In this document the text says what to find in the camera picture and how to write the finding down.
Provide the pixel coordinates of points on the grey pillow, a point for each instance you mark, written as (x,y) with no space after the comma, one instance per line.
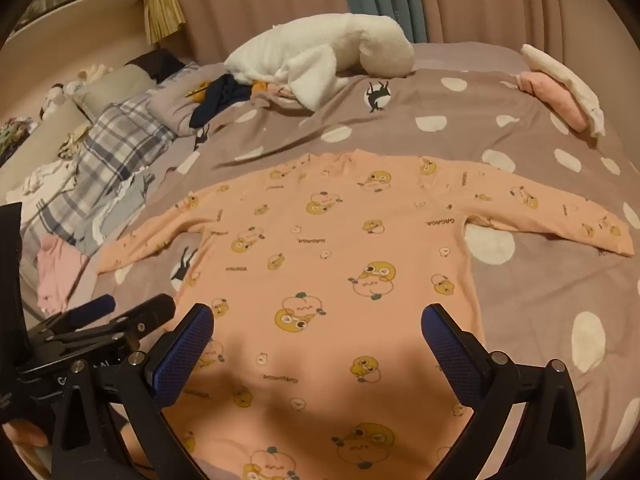
(175,105)

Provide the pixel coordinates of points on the crumpled white cloth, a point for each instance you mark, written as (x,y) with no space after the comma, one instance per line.
(40,182)

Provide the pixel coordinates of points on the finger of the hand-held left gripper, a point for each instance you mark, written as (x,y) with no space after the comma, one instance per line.
(92,307)
(152,310)

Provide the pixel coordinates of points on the dark navy cloth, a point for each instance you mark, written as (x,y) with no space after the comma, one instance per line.
(220,97)

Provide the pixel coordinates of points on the white plush toy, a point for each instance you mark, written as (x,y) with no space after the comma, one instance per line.
(325,42)

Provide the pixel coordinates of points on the grey white-spotted bedspread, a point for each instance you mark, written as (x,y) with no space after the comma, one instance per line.
(450,110)

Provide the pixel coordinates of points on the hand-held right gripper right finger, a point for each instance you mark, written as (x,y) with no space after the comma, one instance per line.
(449,355)

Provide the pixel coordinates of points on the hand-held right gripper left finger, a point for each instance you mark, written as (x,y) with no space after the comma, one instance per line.
(186,355)

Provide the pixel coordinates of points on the folded pink cloth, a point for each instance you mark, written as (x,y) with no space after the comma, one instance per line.
(550,96)

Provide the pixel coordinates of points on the yellow tassel fringe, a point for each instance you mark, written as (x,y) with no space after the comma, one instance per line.
(162,12)

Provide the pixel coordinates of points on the folded white cloth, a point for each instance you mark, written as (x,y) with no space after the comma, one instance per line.
(560,67)

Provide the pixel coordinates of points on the beige pillow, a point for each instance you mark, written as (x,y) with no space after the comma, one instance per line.
(110,87)

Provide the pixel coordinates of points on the pink cartoon print shirt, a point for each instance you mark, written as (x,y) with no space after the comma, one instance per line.
(325,260)

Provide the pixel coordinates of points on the plaid blanket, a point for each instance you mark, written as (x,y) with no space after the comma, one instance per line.
(115,147)

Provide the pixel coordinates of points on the crumpled pale pink cloth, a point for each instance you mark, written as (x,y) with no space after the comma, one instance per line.
(57,270)

